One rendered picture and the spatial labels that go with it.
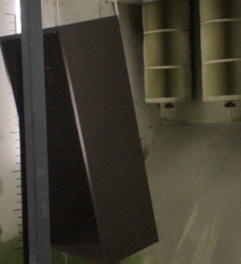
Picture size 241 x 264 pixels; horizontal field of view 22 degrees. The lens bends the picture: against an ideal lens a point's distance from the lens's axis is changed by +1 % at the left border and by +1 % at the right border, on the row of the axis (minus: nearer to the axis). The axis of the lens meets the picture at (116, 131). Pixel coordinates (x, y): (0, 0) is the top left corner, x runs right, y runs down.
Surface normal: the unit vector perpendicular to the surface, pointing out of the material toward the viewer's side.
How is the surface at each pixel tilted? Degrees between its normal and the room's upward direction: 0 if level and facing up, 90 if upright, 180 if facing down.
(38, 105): 90
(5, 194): 90
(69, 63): 90
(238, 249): 57
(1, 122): 90
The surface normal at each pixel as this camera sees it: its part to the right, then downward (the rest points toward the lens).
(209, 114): -0.79, 0.06
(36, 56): 0.61, 0.02
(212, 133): -0.68, -0.50
